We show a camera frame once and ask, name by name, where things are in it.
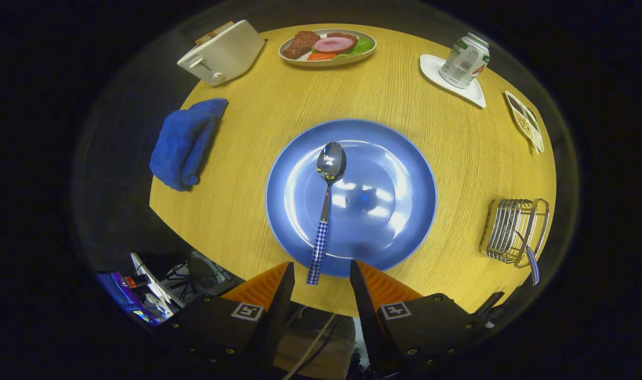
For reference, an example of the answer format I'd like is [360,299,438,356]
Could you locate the round blue plate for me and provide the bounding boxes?
[265,119,438,278]

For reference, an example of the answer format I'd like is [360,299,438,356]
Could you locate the pink ham slice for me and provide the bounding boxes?
[313,36,356,53]

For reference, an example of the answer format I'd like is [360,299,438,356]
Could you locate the white drink bottle green label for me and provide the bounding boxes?
[439,32,490,89]

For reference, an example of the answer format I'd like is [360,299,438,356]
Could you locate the brown toast slice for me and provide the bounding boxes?
[195,21,235,45]

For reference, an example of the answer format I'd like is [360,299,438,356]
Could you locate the metal wire rack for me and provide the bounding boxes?
[479,198,550,269]

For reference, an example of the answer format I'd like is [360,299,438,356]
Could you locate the oval beige food dish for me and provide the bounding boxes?
[278,28,377,68]

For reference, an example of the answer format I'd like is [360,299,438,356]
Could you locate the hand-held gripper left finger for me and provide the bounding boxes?
[160,261,295,378]

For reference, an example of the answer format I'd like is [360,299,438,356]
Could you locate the fork with blue checked handle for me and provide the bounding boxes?
[525,245,541,286]

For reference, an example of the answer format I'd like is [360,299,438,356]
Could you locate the green lettuce leaf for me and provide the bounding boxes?
[347,37,375,55]

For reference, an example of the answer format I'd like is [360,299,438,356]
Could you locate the white power strip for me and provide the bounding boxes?
[130,252,186,310]

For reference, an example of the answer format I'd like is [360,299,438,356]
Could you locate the white square coaster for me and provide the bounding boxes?
[420,54,487,109]

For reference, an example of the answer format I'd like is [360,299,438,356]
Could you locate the white divided condiment dish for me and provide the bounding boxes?
[505,91,545,154]

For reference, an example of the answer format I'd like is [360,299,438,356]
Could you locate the tangle of black cables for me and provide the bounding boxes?
[165,251,232,296]

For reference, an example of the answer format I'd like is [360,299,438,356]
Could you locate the white toaster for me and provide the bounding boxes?
[177,20,266,87]

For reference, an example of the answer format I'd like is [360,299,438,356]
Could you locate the large brown steak piece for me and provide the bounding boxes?
[283,31,320,60]

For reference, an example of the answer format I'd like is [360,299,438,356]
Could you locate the folded blue cloth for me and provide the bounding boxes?
[149,98,229,192]

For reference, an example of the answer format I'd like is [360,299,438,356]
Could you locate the spoon with blue checked handle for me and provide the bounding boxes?
[306,141,347,286]

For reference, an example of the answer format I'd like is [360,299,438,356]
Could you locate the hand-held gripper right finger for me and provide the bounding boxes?
[350,259,485,378]

